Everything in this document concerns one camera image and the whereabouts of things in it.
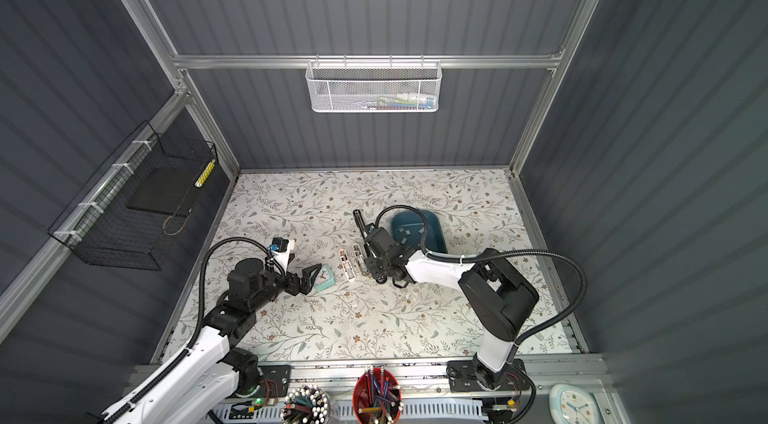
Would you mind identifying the black wire wall basket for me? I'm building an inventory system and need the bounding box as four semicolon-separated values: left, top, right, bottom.
48;124;218;271

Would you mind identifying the beige staple remover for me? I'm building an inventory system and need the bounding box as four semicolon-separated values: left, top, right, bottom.
352;243;369;276

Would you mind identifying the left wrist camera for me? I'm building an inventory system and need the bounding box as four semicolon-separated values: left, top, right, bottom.
269;237;296;271

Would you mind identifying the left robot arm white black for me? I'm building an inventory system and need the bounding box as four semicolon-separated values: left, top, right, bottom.
97;237;323;423

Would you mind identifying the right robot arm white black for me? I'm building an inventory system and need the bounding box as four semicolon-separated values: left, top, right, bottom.
353;204;588;390

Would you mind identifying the pale blue round clock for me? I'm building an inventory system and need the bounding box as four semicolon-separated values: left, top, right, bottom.
549;383;602;424

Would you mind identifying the black pen holder cup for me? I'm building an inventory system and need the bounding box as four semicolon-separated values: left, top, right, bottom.
280;385;332;424

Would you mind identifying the white wire wall basket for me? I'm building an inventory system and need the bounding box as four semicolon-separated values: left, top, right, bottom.
305;62;443;113

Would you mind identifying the red pencil cup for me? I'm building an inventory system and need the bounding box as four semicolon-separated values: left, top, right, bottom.
352;367;404;424

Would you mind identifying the teal plastic tray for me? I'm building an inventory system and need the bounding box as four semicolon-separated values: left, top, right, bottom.
391;209;447;253

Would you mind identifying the small mint alarm clock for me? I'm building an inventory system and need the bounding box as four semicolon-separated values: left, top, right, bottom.
314;264;336;292

